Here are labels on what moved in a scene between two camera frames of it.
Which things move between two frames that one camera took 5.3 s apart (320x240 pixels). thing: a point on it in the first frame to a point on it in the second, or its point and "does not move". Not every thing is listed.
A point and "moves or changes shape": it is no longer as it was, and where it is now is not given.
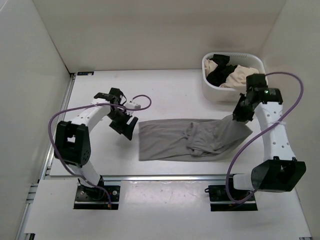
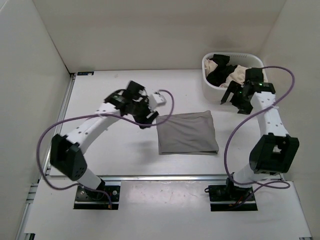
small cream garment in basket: (210, 65) does not move
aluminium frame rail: (149, 178) does not move
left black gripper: (125, 129) to (143, 119)
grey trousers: (184, 139) moves or changes shape
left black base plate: (94, 197) does not move
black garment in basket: (218, 77) does not move
